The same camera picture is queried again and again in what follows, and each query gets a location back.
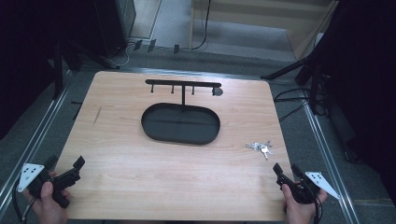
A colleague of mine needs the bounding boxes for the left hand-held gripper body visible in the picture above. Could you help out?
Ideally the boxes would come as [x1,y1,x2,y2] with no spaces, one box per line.
[17,162,82,209]

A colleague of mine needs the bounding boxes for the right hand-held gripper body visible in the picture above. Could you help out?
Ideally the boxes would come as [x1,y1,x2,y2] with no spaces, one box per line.
[279,171,341,205]

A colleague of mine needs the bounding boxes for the silver bunch of keys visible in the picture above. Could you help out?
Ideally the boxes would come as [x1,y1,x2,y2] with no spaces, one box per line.
[245,140,275,161]

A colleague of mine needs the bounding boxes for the black key rack with tray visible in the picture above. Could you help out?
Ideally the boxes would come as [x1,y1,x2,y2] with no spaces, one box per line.
[140,78,224,146]

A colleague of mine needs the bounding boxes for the person's right hand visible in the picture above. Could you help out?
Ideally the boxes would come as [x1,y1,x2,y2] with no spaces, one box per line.
[281,182,329,224]

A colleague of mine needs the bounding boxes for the person's left hand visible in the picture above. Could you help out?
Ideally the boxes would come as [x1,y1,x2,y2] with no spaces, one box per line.
[22,181,72,224]

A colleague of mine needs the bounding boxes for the black metal stand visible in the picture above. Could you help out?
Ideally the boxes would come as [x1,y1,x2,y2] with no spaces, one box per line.
[50,40,120,101]
[261,46,328,116]

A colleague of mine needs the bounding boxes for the dark cabinet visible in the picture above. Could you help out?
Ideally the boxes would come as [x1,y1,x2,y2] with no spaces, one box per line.
[92,0,138,59]

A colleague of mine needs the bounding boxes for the light wooden furniture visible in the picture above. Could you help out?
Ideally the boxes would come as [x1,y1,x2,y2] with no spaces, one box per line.
[188,0,340,62]

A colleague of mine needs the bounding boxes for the metal floor rail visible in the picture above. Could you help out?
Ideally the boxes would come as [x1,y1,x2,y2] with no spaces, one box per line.
[300,90,362,224]
[0,69,74,213]

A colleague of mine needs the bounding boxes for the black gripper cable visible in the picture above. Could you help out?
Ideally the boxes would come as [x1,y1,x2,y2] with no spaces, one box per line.
[311,183,325,224]
[11,178,36,224]

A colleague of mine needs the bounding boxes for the black floor cables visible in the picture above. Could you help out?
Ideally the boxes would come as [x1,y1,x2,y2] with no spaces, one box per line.
[273,87,312,123]

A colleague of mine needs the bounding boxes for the white floor cable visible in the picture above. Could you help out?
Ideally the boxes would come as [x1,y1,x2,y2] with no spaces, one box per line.
[108,43,131,68]

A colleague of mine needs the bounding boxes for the black hanging cable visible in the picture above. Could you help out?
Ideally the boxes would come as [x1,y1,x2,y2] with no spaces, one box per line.
[190,0,213,51]

